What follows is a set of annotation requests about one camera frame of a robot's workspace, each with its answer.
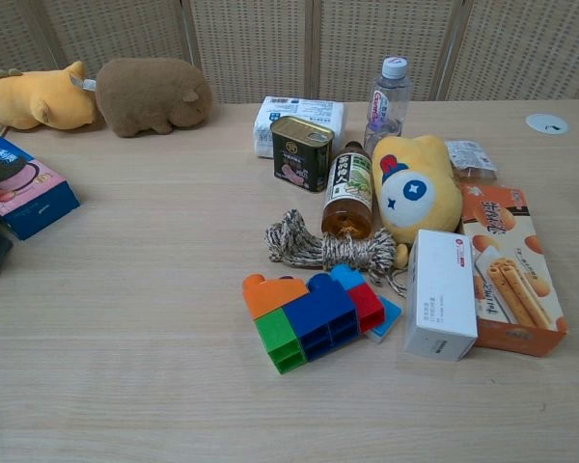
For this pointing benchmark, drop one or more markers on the yellow star-eyed plush toy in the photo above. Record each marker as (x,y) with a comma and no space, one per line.
(415,185)

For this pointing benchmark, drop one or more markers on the orange toy building block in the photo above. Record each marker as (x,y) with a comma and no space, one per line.
(270,294)

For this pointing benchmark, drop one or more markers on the brown tea bottle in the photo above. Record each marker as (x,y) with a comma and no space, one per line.
(350,193)

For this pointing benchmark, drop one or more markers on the dark green luncheon meat can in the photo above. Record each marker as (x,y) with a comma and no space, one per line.
(299,152)

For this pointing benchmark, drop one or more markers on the dark blue toy building block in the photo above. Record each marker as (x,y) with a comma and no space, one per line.
(325,316)

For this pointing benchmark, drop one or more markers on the red toy building block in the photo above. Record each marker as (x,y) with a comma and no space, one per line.
(366,304)

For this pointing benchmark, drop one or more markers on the green toy building block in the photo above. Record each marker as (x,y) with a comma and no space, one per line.
(280,345)

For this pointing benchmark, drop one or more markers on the white tissue pack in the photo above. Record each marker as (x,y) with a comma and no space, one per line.
(294,116)

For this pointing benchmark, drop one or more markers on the light blue toy building block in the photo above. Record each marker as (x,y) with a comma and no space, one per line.
(383,318)

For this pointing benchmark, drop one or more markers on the clear water bottle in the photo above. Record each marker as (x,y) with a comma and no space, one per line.
(388,103)

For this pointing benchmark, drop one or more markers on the white cardboard box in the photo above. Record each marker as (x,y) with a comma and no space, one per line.
(441,294)

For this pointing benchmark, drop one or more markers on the perforated beige folding screen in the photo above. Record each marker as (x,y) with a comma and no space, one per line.
(289,43)

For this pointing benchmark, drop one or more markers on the brown capybara plush toy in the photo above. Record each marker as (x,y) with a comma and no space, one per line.
(149,96)

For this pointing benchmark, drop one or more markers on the clear wrapped snack packet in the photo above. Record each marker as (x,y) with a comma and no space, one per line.
(470,156)

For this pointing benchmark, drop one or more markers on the orange egg roll box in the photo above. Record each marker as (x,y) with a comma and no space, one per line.
(511,270)

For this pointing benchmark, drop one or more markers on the blue pink cookie box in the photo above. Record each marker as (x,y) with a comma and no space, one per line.
(26,190)

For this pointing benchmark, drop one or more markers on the round white table grommet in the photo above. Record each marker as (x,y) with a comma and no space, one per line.
(547,123)

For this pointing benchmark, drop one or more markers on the yellow dinosaur plush toy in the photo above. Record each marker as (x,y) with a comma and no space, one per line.
(34,99)

